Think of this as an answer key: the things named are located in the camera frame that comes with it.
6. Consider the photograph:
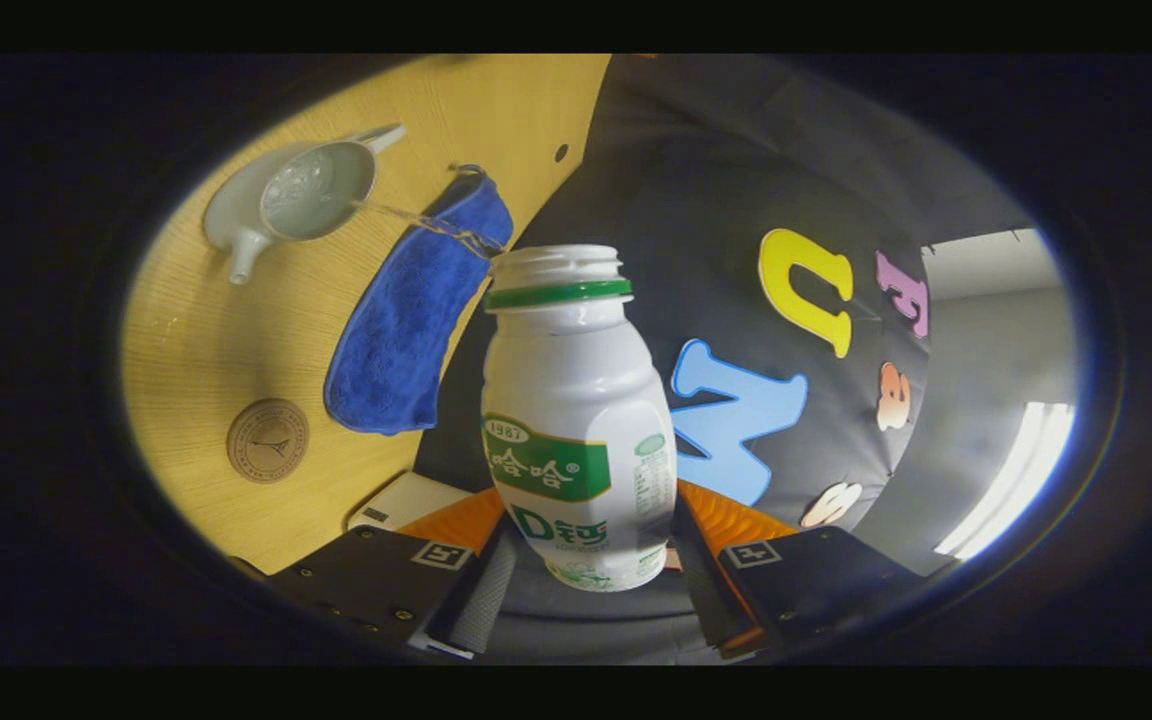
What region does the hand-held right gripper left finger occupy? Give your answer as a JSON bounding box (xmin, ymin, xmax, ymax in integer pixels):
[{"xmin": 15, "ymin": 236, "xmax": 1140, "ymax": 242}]
[{"xmin": 266, "ymin": 487, "xmax": 522, "ymax": 661}]

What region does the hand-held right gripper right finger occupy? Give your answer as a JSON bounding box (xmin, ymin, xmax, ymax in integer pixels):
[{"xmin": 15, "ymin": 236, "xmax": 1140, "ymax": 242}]
[{"xmin": 674, "ymin": 480, "xmax": 957, "ymax": 661}]

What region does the white water bottle green label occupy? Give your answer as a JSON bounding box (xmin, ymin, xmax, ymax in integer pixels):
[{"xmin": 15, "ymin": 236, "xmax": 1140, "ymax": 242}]
[{"xmin": 481, "ymin": 245, "xmax": 679, "ymax": 593}]

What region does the round wooden coaster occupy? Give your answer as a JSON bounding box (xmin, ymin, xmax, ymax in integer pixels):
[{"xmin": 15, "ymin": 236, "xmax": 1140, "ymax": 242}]
[{"xmin": 226, "ymin": 398, "xmax": 311, "ymax": 485}]

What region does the white ceramic teacup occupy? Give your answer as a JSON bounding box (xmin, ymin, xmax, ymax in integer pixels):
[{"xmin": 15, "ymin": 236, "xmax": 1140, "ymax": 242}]
[{"xmin": 203, "ymin": 123, "xmax": 408, "ymax": 286}]

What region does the white toaster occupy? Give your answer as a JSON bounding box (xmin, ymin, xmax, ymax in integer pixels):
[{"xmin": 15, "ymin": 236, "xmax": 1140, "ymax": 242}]
[{"xmin": 347, "ymin": 471, "xmax": 477, "ymax": 533}]

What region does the blue towel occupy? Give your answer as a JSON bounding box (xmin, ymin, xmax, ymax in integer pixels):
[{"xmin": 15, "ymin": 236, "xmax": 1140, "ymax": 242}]
[{"xmin": 324, "ymin": 165, "xmax": 515, "ymax": 436}]

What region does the ceiling light panel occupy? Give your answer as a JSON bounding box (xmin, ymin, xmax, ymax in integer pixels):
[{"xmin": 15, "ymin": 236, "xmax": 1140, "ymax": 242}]
[{"xmin": 936, "ymin": 402, "xmax": 1077, "ymax": 561}]

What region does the black backdrop cloth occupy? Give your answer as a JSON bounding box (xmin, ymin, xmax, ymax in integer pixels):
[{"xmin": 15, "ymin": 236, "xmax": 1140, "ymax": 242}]
[{"xmin": 414, "ymin": 55, "xmax": 1037, "ymax": 661}]

